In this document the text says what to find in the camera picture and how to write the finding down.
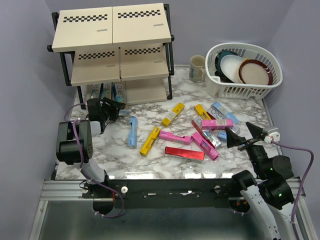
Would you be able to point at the metallic blue toothpaste box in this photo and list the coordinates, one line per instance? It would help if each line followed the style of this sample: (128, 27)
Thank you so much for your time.
(107, 90)
(94, 91)
(119, 95)

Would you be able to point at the yellow toothpaste box middle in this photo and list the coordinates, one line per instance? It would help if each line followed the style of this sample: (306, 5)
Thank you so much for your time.
(173, 114)

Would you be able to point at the white plate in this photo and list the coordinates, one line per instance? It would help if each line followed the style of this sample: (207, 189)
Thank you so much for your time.
(230, 65)

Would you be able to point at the red rimmed plate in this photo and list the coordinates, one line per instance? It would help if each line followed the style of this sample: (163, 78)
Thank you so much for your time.
(254, 72)

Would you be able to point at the black base bar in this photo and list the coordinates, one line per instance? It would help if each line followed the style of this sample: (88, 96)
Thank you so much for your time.
(168, 193)

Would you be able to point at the light blue toothpaste box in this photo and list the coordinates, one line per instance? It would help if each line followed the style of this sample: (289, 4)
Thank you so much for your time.
(132, 137)

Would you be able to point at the silver blue toothpaste box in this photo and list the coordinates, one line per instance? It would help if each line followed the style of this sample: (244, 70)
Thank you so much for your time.
(215, 114)

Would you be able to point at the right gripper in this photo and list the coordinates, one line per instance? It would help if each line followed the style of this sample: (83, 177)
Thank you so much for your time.
(256, 133)

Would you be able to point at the silver foil toothpaste box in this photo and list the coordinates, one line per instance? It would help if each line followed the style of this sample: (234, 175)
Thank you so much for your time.
(212, 138)

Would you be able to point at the red metallic toothpaste box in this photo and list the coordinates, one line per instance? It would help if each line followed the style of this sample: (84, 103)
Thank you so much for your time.
(184, 153)

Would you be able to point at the yellow toothpaste box lower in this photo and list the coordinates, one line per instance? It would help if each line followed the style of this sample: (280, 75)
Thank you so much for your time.
(144, 151)

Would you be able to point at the dark teal bowl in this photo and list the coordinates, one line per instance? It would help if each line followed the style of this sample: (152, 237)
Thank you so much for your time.
(222, 54)

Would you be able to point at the light blue box far right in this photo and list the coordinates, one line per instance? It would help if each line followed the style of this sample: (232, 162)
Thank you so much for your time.
(225, 112)

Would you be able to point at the pink toothpaste box upper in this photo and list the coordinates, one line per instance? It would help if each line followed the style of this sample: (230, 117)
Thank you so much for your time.
(216, 124)

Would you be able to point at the yellow toothpaste box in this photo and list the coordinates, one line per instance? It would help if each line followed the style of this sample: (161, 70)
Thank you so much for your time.
(201, 112)
(173, 114)
(144, 151)

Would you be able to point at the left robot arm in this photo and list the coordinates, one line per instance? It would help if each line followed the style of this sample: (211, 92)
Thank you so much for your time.
(74, 144)

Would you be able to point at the cream ceramic mug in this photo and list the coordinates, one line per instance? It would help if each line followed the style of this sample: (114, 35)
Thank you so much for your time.
(197, 71)

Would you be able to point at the blue box near right gripper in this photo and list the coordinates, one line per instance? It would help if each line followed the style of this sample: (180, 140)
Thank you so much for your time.
(222, 136)

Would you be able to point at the pink toothpaste box long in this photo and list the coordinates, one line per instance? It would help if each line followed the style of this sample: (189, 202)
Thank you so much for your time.
(169, 136)

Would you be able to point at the yellow toothpaste box right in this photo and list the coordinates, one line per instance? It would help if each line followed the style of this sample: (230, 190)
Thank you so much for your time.
(201, 112)

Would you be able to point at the pink toothpaste box diagonal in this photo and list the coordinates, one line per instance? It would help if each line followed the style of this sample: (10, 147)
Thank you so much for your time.
(210, 151)

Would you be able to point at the white plastic dish basket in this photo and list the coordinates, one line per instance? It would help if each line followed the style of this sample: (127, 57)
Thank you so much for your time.
(214, 84)

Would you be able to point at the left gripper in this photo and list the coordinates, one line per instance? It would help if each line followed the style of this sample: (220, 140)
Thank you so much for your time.
(115, 106)

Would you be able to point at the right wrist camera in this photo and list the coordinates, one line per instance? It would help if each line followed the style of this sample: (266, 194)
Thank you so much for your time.
(270, 134)

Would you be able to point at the beige three-tier shelf rack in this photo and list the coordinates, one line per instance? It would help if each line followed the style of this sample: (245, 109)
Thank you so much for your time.
(129, 44)

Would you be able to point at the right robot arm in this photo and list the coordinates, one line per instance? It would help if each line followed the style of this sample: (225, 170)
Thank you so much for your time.
(271, 200)

